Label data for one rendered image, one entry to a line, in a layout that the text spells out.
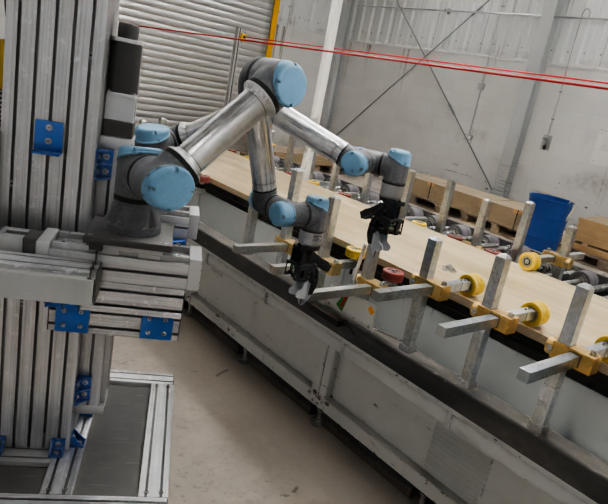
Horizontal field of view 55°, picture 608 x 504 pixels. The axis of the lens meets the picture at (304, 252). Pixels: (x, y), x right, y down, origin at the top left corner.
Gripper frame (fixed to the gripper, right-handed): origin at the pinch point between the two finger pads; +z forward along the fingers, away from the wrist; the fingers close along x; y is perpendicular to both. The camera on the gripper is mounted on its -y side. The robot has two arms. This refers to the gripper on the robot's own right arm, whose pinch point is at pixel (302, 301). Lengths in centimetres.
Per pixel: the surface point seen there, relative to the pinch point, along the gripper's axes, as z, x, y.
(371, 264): -10.2, -2.2, -31.8
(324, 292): -3.0, 1.5, -7.5
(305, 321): 26, -32, -34
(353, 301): 5.6, -5.8, -30.6
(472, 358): 3, 47, -31
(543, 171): -4, -321, -738
